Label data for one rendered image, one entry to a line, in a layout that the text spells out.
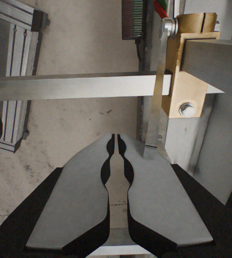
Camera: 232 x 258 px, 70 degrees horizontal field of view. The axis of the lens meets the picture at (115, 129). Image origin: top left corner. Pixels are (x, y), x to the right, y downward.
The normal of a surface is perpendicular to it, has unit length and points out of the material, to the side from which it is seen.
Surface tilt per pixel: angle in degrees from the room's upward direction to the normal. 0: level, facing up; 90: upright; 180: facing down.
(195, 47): 90
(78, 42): 0
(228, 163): 90
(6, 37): 0
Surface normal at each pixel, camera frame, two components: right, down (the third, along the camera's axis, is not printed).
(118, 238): -0.04, -0.87
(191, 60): -1.00, 0.04
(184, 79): 0.02, 0.50
